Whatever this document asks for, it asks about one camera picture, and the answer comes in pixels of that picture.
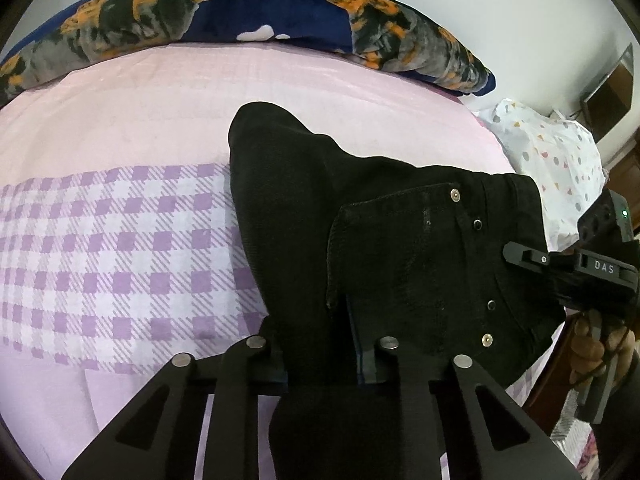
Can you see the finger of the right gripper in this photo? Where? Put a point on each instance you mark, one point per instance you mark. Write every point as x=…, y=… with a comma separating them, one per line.
x=527, y=258

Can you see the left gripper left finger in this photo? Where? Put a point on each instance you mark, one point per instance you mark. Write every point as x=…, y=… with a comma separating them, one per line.
x=271, y=361

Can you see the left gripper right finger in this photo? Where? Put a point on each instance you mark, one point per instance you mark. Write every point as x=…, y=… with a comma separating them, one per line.
x=366, y=331

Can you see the black pants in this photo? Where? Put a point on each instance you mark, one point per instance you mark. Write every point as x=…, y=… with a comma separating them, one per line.
x=338, y=243

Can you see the person right hand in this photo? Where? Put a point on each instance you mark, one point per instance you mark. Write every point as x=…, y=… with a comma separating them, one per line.
x=588, y=354

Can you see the white dotted fabric cover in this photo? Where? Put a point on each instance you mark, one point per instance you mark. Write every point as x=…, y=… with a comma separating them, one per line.
x=559, y=155

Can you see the pink purple bed sheet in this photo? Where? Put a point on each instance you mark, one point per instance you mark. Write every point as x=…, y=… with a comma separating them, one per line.
x=119, y=247

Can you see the navy cat print blanket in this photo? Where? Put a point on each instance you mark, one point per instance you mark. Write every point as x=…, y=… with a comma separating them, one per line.
x=382, y=35

